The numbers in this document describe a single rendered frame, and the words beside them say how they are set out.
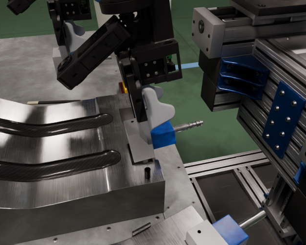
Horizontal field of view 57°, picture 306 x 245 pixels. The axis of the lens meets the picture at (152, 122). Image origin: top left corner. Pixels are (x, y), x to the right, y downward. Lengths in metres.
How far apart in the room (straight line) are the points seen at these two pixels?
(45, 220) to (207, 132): 1.53
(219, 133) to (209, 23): 1.25
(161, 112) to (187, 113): 1.65
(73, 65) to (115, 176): 0.19
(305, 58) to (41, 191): 0.61
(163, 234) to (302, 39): 0.62
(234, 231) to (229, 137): 1.49
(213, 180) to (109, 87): 0.73
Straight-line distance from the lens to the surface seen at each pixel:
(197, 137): 1.87
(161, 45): 0.38
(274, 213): 1.13
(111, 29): 0.37
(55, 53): 0.69
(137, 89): 0.38
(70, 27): 0.64
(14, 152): 0.54
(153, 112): 0.41
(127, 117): 0.61
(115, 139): 0.52
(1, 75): 1.01
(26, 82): 0.93
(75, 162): 0.51
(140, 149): 0.46
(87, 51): 0.38
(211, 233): 0.42
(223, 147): 1.83
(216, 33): 0.74
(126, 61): 0.38
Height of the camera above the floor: 1.24
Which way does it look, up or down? 39 degrees down
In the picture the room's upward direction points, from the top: straight up
